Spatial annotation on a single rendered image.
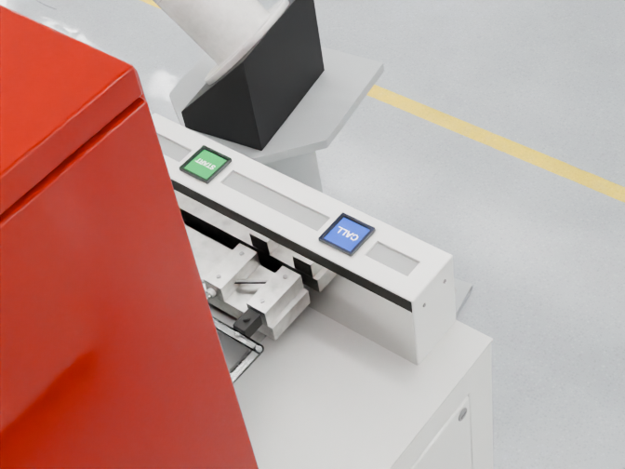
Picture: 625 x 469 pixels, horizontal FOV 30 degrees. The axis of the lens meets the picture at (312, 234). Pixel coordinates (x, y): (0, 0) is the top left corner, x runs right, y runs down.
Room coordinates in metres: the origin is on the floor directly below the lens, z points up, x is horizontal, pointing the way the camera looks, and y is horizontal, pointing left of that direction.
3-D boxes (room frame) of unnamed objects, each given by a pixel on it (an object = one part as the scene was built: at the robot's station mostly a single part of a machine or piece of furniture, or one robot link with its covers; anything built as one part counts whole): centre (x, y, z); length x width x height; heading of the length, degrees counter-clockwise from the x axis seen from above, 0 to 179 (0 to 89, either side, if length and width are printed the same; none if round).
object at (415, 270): (1.16, 0.05, 0.89); 0.55 x 0.09 x 0.14; 44
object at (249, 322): (1.00, 0.11, 0.90); 0.04 x 0.02 x 0.03; 134
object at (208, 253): (1.15, 0.18, 0.87); 0.36 x 0.08 x 0.03; 44
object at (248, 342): (1.08, 0.22, 0.90); 0.38 x 0.01 x 0.01; 44
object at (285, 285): (1.04, 0.07, 0.89); 0.08 x 0.03 x 0.03; 134
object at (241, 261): (1.09, 0.12, 0.89); 0.08 x 0.03 x 0.03; 134
